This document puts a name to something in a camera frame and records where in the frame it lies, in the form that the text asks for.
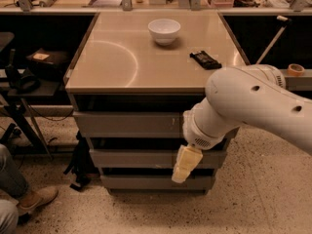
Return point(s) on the black snack bar packet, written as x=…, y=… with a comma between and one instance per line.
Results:
x=206, y=61

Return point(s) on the grey middle drawer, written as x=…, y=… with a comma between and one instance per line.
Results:
x=151, y=159

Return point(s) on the grey drawer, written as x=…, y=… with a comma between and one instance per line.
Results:
x=151, y=159
x=156, y=183
x=130, y=124

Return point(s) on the white ceramic bowl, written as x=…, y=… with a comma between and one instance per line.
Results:
x=164, y=31

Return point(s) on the black strap bag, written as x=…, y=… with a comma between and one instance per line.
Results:
x=81, y=165

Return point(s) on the black box with label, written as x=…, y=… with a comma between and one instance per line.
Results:
x=48, y=65

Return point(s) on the masking tape roll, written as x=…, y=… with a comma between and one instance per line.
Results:
x=295, y=70

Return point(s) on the blue jeans leg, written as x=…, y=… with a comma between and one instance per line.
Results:
x=11, y=179

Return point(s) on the black headset on stand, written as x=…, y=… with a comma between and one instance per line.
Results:
x=22, y=83

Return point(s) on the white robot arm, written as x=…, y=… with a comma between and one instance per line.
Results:
x=255, y=95

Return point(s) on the grey bottom drawer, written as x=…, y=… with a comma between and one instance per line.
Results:
x=156, y=183

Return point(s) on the grey drawer cabinet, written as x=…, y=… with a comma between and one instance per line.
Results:
x=122, y=69

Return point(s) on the grey top drawer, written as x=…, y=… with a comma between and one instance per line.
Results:
x=130, y=124

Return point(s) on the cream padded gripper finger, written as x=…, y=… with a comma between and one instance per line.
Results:
x=187, y=159

